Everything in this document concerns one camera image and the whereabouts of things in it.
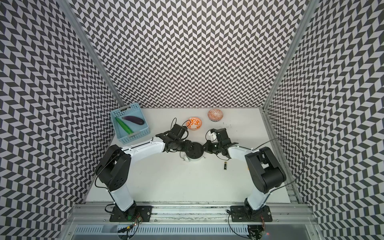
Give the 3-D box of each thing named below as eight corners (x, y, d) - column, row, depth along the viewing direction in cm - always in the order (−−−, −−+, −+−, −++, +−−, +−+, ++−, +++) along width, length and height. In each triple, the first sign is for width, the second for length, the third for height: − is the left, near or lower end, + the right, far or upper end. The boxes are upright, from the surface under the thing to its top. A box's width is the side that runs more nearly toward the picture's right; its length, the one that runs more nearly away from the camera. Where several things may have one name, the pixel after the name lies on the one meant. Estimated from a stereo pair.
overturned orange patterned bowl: (208, 121, 111) (208, 118, 109) (207, 112, 118) (207, 109, 115) (223, 121, 111) (223, 118, 109) (221, 112, 118) (222, 109, 115)
